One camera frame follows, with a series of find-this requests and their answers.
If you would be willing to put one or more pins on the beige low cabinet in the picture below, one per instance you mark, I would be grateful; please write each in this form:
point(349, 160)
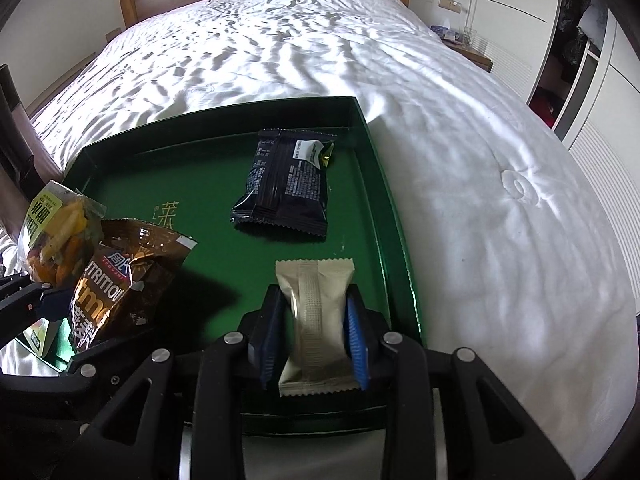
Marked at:
point(55, 85)

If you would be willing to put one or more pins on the small beige snack packet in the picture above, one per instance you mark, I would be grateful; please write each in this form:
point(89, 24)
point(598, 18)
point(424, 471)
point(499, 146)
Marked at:
point(315, 320)

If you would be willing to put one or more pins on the red cloth item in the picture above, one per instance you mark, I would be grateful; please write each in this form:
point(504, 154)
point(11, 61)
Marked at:
point(546, 107)

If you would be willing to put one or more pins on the clear drinking glass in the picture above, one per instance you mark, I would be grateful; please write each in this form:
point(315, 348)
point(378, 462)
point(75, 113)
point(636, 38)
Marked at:
point(468, 37)

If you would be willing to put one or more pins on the wooden nightstand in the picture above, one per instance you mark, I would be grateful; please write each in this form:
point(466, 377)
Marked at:
point(475, 57)

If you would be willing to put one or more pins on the wall switch plate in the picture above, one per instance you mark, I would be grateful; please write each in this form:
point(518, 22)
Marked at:
point(450, 4)
point(114, 34)

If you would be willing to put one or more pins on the hanging clothes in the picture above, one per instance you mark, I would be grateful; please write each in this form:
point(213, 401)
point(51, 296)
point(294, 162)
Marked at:
point(580, 10)

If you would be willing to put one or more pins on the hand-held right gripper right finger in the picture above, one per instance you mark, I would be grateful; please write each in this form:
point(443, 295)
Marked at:
point(357, 340)

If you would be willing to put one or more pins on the blue white small box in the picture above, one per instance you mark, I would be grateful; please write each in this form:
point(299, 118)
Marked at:
point(445, 32)

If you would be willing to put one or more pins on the green tray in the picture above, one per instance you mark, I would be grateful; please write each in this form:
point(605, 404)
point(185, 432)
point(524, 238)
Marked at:
point(200, 175)

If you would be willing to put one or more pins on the white sliding wardrobe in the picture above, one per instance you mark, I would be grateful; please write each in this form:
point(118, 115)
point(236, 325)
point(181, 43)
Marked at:
point(600, 110)

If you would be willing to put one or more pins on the brown and black electric kettle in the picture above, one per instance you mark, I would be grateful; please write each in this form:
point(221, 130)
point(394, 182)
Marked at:
point(20, 135)

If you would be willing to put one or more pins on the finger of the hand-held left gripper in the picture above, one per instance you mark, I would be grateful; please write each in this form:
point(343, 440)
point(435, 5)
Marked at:
point(52, 305)
point(75, 385)

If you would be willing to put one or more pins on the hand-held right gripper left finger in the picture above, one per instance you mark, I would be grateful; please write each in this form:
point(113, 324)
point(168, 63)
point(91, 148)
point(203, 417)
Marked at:
point(267, 340)

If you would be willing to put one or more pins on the clear dried fruit snack packet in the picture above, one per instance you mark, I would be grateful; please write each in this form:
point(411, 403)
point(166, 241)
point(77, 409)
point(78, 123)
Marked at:
point(60, 225)

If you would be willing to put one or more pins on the brown and grey snack packet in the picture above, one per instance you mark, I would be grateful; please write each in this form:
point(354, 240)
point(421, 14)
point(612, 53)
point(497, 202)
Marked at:
point(117, 290)

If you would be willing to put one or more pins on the black snack packet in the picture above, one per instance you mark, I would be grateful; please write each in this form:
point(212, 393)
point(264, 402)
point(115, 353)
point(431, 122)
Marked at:
point(285, 185)

